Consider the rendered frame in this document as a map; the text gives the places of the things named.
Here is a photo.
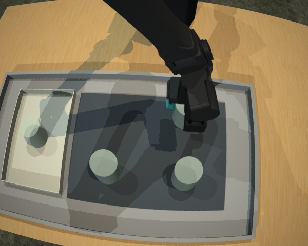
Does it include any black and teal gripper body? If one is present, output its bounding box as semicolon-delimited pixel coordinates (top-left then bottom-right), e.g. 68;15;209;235
166;77;180;104

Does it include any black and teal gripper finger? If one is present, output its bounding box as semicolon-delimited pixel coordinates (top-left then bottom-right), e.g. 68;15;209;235
166;99;176;111

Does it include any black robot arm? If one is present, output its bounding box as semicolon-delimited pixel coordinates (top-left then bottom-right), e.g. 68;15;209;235
103;0;220;134

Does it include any beige shallow tray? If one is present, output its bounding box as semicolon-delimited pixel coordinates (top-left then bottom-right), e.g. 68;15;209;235
1;89;76;195

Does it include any clear glass jar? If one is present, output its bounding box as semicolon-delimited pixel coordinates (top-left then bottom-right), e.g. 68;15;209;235
20;114;48;148
89;149;121;184
171;156;203;191
172;104;185;129

